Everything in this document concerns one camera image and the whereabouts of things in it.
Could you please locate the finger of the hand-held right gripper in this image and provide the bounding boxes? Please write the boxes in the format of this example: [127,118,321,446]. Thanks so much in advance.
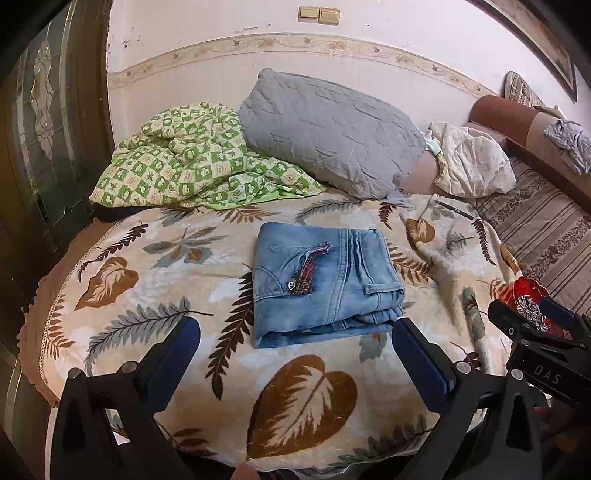
[539,298,591,342]
[488,300,579,348]

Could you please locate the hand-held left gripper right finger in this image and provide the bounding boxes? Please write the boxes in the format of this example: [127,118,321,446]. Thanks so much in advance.
[392,316,546,480]

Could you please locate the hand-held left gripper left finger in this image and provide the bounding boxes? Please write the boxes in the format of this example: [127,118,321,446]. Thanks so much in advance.
[50,316,202,480]

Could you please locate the blue denim pants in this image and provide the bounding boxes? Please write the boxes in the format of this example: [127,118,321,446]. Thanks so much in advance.
[252,222,406,350]

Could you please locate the pile of sunflower seeds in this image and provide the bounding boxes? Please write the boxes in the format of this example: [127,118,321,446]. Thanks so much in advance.
[516,295,552,332]

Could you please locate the red glass bowl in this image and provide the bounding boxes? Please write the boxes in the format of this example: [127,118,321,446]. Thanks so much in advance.
[510,276,566,337]

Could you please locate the striped floral sofa cover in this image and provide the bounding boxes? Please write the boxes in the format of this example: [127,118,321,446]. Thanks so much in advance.
[475,157,591,319]

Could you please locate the leaf-print fleece blanket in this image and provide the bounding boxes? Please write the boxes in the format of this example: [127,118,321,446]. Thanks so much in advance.
[21,191,522,474]

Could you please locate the black pen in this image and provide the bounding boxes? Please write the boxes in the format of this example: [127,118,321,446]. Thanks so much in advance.
[436,200,475,220]

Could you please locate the brown fringed bedspread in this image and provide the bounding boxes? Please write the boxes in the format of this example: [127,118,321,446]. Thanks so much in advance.
[19,217,112,407]

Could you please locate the cream floral cloth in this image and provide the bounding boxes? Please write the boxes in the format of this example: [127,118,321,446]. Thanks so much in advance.
[428,121,516,199]

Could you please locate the beige bolster cushion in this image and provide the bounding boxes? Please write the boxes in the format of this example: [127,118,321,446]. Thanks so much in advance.
[399,152,444,195]

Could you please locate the crumpled grey cloth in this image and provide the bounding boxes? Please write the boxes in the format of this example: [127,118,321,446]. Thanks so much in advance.
[544,119,591,175]

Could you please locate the green checked quilt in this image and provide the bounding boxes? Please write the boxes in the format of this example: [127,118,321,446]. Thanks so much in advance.
[89,104,326,210]

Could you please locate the brown sofa backrest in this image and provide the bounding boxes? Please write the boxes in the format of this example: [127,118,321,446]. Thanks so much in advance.
[468,95,591,204]

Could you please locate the patterned cushion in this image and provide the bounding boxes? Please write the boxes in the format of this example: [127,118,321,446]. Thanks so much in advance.
[503,71,546,109]

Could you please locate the grey quilted pillow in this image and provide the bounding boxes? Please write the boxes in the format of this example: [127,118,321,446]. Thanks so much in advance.
[238,68,426,200]

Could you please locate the wooden door with glass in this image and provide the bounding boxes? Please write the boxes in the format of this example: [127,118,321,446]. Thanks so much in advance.
[0,0,114,324]

